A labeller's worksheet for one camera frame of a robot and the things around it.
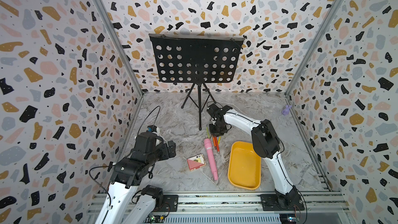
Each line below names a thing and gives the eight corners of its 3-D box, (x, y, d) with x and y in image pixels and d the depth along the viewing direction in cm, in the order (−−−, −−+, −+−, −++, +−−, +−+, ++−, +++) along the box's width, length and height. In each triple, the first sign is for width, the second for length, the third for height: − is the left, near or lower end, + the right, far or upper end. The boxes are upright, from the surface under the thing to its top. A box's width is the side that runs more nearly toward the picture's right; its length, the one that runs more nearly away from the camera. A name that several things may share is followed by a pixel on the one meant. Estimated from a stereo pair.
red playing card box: (189, 171, 86) (189, 170, 84) (186, 160, 90) (186, 158, 88) (206, 165, 88) (206, 163, 86) (202, 154, 92) (202, 153, 90)
